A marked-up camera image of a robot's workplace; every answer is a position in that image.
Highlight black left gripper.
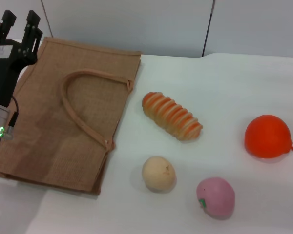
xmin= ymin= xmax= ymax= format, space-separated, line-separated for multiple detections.
xmin=0 ymin=9 xmax=43 ymax=108

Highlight brown woven handbag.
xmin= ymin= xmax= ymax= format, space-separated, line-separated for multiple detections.
xmin=0 ymin=36 xmax=143 ymax=195

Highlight orange striped bread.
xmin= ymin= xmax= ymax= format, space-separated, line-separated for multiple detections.
xmin=142 ymin=91 xmax=204 ymax=142

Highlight beige round fruit toy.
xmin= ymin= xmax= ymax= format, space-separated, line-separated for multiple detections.
xmin=141 ymin=156 xmax=176 ymax=194

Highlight pink peach toy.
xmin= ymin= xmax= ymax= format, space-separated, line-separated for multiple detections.
xmin=196 ymin=177 xmax=236 ymax=220

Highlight orange fruit toy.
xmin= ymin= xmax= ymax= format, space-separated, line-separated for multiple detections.
xmin=244 ymin=115 xmax=293 ymax=159

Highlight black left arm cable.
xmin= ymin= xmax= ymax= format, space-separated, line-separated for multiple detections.
xmin=2 ymin=96 xmax=20 ymax=141

